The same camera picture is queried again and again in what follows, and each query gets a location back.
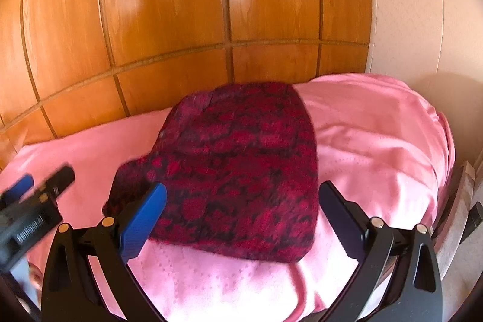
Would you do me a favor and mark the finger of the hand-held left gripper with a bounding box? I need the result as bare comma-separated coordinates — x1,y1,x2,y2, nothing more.
33,165,75,210
0,174,35,211

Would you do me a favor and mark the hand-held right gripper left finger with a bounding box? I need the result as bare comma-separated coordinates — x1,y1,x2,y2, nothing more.
41,182,167,322

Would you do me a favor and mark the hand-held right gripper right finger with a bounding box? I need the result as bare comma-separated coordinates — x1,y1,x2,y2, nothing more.
318,180,443,322

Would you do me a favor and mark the red black knit sweater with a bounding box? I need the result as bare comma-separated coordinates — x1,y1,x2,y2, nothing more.
103,81,321,264

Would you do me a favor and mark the pink bedspread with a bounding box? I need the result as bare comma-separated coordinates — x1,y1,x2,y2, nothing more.
0,73,455,322

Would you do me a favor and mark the beige bed frame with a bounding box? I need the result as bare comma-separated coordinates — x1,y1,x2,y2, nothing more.
430,160,477,272

